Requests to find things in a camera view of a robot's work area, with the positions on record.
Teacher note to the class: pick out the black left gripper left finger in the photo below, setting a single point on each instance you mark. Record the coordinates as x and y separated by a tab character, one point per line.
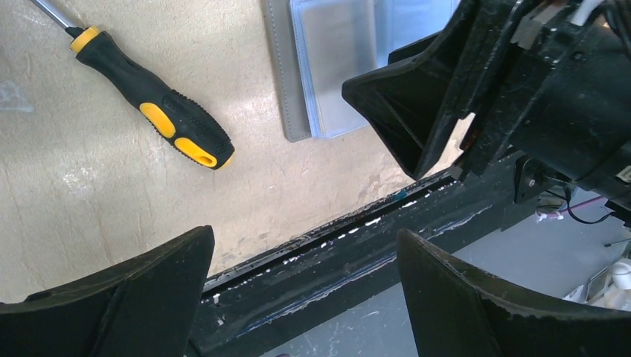
144	306

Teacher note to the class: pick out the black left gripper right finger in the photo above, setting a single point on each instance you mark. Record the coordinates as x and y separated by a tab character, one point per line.
458	309

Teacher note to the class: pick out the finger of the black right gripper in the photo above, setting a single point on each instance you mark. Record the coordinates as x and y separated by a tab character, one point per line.
402	100

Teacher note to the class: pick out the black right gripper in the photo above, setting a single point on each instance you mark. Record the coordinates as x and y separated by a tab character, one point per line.
559	91

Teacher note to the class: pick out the grey leather card holder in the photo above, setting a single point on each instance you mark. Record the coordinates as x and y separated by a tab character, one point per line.
317	45

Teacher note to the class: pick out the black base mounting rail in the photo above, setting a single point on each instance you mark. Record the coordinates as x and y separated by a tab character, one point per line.
282	293

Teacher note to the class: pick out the black yellow handled screwdriver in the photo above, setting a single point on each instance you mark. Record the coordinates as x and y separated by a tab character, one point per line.
182	122

